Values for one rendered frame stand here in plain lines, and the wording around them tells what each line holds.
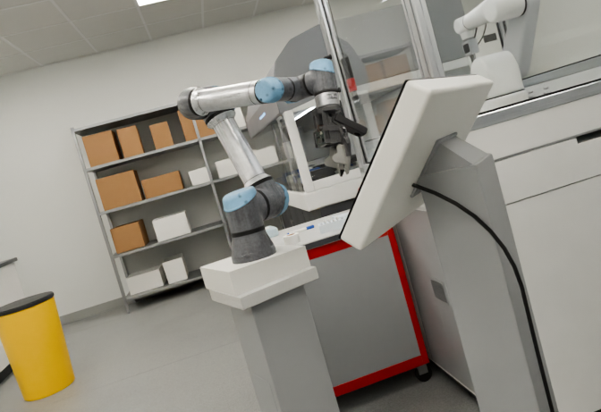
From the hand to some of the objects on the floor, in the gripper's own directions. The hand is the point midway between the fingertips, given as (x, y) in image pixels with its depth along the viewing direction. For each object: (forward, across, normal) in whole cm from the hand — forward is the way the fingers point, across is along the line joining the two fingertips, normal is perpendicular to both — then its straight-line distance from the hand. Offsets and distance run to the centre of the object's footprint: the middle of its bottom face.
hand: (345, 171), depth 163 cm
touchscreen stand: (+109, +40, +10) cm, 116 cm away
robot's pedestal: (+103, -38, -10) cm, 110 cm away
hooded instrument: (+60, -205, +134) cm, 252 cm away
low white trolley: (+88, -96, +40) cm, 136 cm away
